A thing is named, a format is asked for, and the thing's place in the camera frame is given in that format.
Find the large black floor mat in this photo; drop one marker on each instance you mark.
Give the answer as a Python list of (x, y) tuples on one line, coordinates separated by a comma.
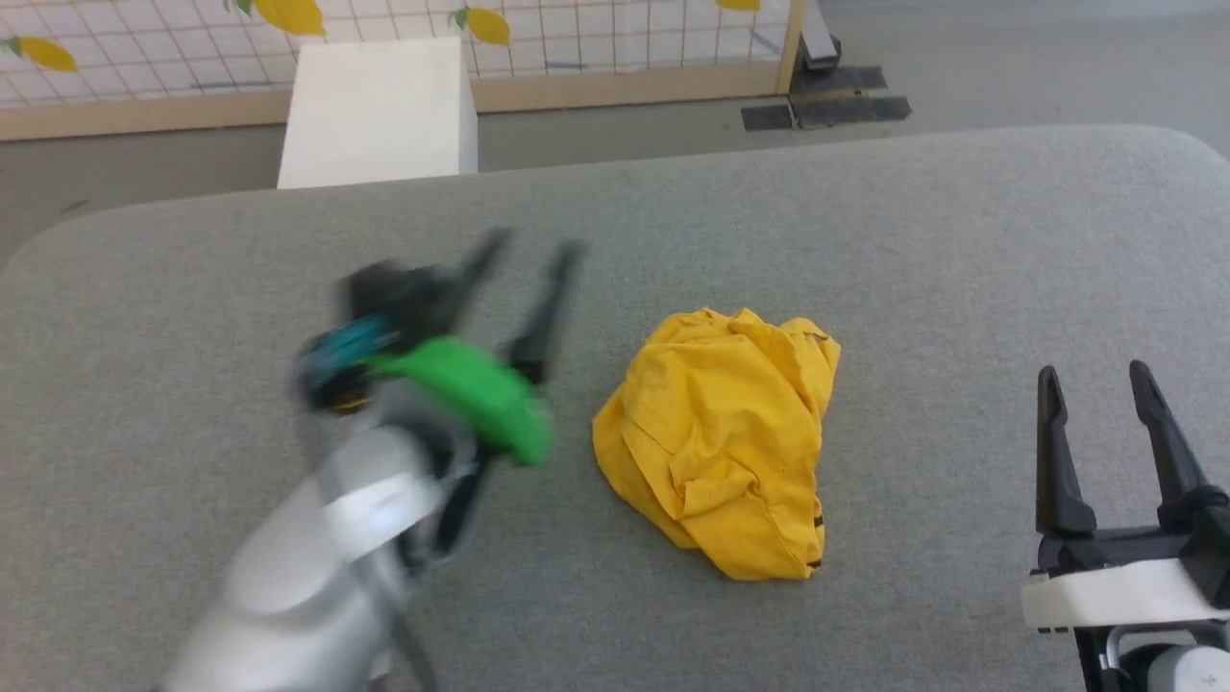
[(850, 96)]

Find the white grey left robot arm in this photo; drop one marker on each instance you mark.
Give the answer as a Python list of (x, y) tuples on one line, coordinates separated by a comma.
[(298, 567)]

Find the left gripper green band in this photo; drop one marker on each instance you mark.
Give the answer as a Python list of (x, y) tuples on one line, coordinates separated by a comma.
[(461, 384)]

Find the lemon print grid partition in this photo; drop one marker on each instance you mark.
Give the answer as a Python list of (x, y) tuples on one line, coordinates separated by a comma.
[(192, 58)]

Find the white box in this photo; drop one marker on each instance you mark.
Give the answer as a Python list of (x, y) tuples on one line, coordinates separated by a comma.
[(380, 115)]

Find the grey metal stand foot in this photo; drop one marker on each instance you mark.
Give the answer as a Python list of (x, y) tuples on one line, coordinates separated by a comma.
[(817, 43)]

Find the small black floor mat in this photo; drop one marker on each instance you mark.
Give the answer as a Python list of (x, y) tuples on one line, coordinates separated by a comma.
[(767, 117)]

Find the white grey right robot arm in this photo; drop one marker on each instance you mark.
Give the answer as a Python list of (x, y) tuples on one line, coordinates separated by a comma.
[(1168, 668)]

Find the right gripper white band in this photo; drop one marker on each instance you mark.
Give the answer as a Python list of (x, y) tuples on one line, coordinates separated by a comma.
[(1119, 586)]

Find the yellow cartoon face t-shirt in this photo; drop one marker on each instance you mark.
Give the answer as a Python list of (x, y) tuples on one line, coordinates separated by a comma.
[(721, 442)]

